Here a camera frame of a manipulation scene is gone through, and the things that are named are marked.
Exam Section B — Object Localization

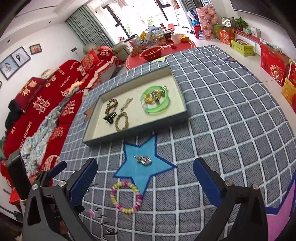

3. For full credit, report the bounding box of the brown spiral hair tie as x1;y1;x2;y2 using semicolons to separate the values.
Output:
105;98;119;115

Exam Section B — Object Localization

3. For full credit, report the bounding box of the framed wedding photo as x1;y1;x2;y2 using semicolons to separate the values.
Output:
1;47;31;80

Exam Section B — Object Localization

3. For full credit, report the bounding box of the green translucent bangle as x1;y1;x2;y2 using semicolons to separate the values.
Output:
140;85;170;114

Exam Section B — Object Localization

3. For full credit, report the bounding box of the silver heart pendant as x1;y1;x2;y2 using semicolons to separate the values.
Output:
133;155;152;166

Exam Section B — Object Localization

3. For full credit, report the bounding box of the grey floral crumpled cloth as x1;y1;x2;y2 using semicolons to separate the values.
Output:
20;81;83;178

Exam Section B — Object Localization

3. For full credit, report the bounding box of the small red framed picture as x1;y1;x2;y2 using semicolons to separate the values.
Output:
29;44;42;55

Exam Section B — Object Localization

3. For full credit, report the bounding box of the black wall television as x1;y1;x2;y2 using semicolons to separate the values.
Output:
230;0;275;19

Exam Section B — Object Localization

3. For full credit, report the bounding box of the green grey curtain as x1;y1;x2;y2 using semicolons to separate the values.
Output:
65;5;115;47

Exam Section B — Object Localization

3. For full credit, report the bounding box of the beige armchair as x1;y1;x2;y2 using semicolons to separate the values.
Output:
83;41;130;61

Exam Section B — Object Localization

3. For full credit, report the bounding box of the pastel beaded bracelet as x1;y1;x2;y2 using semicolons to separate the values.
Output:
109;181;143;215

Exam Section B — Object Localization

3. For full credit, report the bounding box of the red plastic basin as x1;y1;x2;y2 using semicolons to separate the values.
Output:
140;46;162;62

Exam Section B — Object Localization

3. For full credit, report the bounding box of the red round table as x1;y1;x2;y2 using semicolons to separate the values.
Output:
125;40;196;70

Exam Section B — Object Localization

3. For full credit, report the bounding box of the red embroidered pillow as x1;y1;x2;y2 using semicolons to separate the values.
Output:
81;49;100;71

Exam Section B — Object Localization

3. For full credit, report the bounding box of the teal shallow cardboard tray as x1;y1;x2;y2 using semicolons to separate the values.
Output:
82;66;189;147

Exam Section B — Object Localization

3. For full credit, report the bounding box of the red wedding bed cover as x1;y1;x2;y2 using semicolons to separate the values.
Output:
1;50;122;188

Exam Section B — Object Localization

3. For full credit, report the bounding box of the braided tan rope bracelet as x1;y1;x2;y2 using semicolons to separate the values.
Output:
114;111;129;132

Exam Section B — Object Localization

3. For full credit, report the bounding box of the black hair claw clip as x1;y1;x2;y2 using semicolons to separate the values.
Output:
104;112;117;124

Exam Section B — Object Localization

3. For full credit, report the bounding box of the silver crystal hair clip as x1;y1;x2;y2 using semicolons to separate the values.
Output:
151;86;167;104

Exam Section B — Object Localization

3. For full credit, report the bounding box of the green potted plant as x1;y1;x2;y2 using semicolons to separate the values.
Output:
230;17;248;31

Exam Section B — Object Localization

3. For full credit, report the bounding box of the green yellow gift box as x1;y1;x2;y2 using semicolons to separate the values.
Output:
231;39;254;57

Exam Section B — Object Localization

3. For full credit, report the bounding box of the red floral gift box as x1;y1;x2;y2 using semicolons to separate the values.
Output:
196;6;218;40

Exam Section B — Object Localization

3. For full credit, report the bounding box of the beige bow hair clip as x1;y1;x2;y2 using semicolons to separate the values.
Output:
120;98;133;112

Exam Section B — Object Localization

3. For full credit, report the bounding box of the white mug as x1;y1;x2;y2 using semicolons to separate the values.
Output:
171;33;181;44

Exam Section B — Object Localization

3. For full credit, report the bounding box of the grey grid star blanket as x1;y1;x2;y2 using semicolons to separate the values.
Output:
56;45;295;240

